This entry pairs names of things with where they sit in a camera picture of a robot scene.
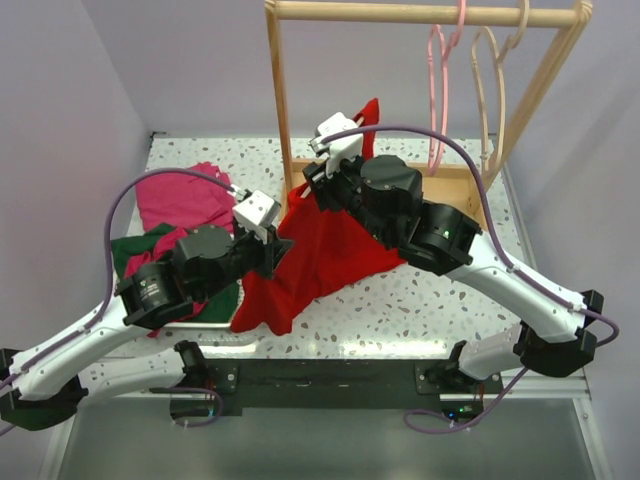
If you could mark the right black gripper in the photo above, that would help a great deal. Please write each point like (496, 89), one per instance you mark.
(323, 186)

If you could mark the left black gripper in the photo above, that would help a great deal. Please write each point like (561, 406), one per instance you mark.
(271, 253)

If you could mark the red t shirt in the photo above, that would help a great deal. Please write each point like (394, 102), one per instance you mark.
(331, 251)

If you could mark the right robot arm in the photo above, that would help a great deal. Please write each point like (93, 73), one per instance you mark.
(384, 196)

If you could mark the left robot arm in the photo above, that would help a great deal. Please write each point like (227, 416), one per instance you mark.
(48, 384)

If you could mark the dark green t shirt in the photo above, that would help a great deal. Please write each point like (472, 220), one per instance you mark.
(130, 253)

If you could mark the crumpled magenta t shirt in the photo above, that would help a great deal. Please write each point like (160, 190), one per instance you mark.
(139, 251)

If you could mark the folded pink t shirt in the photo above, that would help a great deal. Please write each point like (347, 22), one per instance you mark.
(183, 201)

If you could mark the pink hanger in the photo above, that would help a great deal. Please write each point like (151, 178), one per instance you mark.
(439, 109)

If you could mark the white perforated plastic basket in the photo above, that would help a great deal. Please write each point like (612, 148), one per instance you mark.
(200, 325)

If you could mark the wooden clothes rack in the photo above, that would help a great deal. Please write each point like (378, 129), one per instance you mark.
(499, 31)

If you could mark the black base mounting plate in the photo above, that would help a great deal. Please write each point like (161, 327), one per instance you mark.
(373, 384)

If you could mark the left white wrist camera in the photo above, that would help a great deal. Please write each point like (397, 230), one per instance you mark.
(256, 212)

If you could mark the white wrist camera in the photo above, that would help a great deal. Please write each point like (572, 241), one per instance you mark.
(334, 151)
(256, 212)

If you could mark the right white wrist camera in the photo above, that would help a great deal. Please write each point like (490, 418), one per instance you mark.
(334, 151)

